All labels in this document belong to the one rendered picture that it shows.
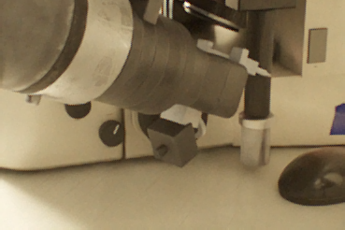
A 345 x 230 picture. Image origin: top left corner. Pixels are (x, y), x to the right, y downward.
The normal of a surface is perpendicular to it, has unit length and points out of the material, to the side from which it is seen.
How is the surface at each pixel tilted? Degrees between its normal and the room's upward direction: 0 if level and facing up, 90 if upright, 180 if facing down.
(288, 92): 49
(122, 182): 0
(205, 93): 82
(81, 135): 90
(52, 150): 90
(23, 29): 99
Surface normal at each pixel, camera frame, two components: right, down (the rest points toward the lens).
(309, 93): 0.22, -0.40
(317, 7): 0.32, 0.30
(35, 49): 0.56, 0.57
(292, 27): -0.95, 0.11
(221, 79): 0.47, 0.14
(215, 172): 0.00, -0.95
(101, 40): 0.72, 0.22
